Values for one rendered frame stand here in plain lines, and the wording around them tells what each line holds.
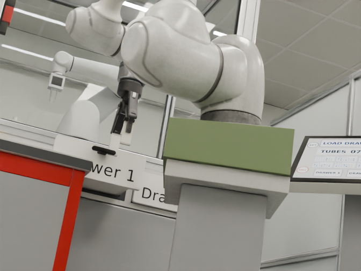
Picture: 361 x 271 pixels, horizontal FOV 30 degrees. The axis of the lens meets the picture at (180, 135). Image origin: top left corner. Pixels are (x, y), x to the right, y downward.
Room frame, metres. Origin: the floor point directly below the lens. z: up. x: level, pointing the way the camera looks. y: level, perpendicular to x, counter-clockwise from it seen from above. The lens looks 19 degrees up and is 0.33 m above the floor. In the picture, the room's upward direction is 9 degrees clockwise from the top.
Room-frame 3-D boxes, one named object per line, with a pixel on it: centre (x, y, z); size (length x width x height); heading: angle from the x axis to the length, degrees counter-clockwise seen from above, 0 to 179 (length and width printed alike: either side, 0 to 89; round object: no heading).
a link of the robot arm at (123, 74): (1.89, 0.17, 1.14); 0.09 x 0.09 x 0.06
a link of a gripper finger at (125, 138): (1.82, 0.15, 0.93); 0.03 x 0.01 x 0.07; 108
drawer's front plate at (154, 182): (2.23, -0.01, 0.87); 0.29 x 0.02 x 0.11; 108
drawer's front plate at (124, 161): (1.97, 0.23, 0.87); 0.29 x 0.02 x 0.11; 108
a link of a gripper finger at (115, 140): (1.95, 0.20, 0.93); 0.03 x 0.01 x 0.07; 108
